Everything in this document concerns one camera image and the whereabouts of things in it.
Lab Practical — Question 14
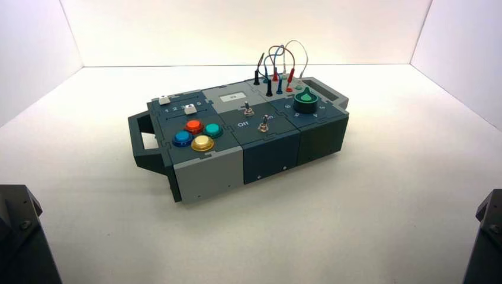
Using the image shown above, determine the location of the yellow arcade push button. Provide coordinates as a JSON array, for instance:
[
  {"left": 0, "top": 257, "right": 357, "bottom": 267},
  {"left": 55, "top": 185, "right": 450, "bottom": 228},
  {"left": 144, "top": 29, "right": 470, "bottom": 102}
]
[{"left": 191, "top": 135, "right": 215, "bottom": 153}]

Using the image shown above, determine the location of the teal arcade push button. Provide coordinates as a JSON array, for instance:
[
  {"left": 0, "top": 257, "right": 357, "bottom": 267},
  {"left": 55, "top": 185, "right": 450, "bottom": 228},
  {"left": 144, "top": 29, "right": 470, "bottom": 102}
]
[{"left": 203, "top": 122, "right": 224, "bottom": 138}]

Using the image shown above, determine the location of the black jumper cable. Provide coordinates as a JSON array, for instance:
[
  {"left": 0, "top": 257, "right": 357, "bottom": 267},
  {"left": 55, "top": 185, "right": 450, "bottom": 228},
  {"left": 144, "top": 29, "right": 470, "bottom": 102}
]
[{"left": 253, "top": 51, "right": 274, "bottom": 98}]

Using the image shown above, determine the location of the blue arcade push button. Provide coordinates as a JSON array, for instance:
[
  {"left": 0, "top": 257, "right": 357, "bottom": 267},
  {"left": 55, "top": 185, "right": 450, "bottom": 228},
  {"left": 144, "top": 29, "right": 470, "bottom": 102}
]
[{"left": 172, "top": 130, "right": 194, "bottom": 148}]

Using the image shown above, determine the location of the red jumper cable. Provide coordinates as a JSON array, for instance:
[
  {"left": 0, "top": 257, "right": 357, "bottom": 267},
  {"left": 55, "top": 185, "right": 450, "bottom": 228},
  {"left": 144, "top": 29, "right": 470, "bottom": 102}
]
[{"left": 268, "top": 46, "right": 295, "bottom": 93}]

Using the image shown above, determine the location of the blue jumper cable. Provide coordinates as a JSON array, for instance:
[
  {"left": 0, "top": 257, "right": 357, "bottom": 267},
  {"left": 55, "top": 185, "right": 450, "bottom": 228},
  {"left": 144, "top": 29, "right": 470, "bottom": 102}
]
[{"left": 263, "top": 45, "right": 285, "bottom": 96}]

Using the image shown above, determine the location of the orange arcade push button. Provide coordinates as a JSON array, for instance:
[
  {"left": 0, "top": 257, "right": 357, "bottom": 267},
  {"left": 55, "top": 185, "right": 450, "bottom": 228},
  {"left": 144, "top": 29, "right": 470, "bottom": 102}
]
[{"left": 184, "top": 119, "right": 204, "bottom": 135}]

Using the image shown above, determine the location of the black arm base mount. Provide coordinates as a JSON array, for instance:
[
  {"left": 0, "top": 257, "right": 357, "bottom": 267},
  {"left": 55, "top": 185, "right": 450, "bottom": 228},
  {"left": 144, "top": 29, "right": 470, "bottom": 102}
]
[
  {"left": 462, "top": 189, "right": 502, "bottom": 284},
  {"left": 0, "top": 184, "right": 63, "bottom": 284}
]

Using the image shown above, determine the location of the small white display window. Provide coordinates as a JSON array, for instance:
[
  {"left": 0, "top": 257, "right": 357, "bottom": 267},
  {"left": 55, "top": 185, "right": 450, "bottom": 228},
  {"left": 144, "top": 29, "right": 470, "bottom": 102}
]
[{"left": 220, "top": 92, "right": 248, "bottom": 104}]

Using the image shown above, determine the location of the grey and teal control box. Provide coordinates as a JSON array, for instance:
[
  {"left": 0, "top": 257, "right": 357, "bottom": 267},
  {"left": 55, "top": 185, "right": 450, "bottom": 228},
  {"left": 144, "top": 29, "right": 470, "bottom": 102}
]
[{"left": 127, "top": 76, "right": 350, "bottom": 205}]

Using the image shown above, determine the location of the green rotary knob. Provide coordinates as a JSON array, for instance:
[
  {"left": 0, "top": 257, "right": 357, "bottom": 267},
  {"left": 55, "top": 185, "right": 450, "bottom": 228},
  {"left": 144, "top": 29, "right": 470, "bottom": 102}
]
[{"left": 294, "top": 87, "right": 320, "bottom": 114}]

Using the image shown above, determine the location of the white jumper cable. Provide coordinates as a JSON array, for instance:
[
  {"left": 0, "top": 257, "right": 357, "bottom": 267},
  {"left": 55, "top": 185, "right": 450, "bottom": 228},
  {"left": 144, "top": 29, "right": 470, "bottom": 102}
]
[{"left": 281, "top": 40, "right": 310, "bottom": 81}]

